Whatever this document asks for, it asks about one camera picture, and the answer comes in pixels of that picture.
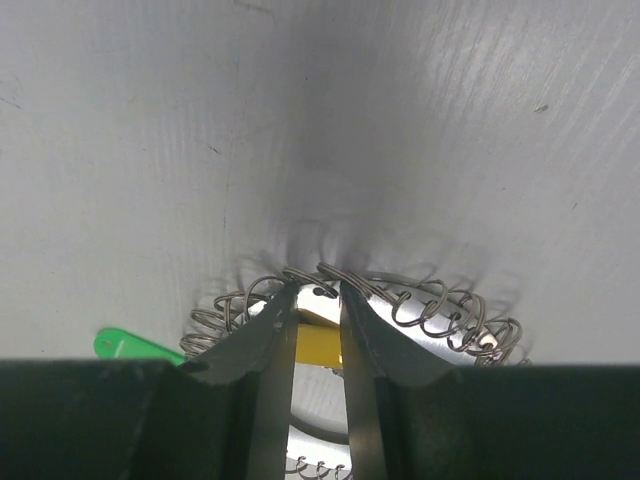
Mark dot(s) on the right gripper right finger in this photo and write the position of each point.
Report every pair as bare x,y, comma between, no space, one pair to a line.
412,415

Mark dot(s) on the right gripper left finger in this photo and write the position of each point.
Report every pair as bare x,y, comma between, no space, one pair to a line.
222,415

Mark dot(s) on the large metal keyring with rings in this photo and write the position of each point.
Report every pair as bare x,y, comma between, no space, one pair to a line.
455,324

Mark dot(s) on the yellow key tag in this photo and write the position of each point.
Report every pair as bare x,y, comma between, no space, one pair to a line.
318,341

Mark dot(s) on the green key tag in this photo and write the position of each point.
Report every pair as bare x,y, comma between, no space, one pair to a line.
116,343

